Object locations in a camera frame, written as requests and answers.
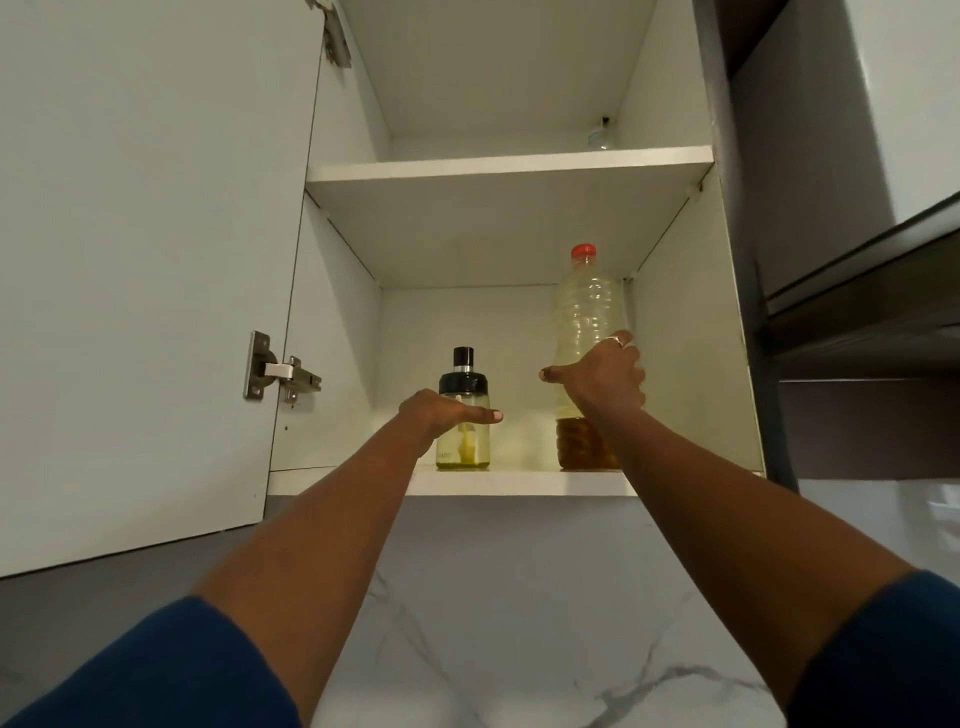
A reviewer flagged steel range hood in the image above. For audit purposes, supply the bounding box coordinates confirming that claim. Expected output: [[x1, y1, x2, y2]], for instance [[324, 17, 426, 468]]
[[731, 0, 960, 481]]

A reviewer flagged person's left forearm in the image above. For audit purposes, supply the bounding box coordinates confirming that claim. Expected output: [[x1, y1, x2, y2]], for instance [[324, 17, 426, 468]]
[[191, 419, 442, 728]]

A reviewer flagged black small bottle cap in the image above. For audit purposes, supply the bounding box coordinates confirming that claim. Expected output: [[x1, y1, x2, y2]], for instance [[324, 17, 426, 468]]
[[438, 346, 490, 397]]

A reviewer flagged wall cabinet with white interior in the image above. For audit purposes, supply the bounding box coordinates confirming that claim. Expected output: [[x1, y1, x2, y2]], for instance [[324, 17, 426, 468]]
[[266, 0, 800, 500]]

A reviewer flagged metal door hinge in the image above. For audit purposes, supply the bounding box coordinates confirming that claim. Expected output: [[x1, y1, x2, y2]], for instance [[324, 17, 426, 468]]
[[242, 330, 324, 406], [307, 0, 354, 69]]

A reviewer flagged person's right hand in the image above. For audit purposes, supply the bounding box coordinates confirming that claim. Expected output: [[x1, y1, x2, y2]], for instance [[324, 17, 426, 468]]
[[538, 329, 648, 425]]

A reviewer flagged brown cabinet door with papers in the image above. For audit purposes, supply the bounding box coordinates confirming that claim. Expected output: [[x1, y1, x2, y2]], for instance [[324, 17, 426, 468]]
[[0, 0, 346, 579]]

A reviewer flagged person's left hand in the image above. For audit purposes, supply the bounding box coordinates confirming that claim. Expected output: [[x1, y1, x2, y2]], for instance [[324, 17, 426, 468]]
[[397, 388, 505, 444]]

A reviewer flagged large clear plastic oil bottle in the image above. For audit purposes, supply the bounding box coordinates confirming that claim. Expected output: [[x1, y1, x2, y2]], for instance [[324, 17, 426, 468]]
[[553, 258, 639, 472]]

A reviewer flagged white cabinet shelf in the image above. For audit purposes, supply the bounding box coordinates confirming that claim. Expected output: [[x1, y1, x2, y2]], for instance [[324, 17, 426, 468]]
[[305, 144, 715, 290]]

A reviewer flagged blue right shirt sleeve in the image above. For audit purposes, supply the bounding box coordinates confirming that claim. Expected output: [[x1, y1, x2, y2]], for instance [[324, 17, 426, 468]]
[[783, 569, 960, 728]]

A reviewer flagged person's right forearm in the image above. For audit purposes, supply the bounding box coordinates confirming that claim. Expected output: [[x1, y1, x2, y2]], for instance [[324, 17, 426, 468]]
[[592, 408, 920, 710]]

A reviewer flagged small glass oil dispenser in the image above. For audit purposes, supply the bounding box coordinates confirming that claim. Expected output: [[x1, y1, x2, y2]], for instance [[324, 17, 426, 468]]
[[436, 391, 492, 472]]

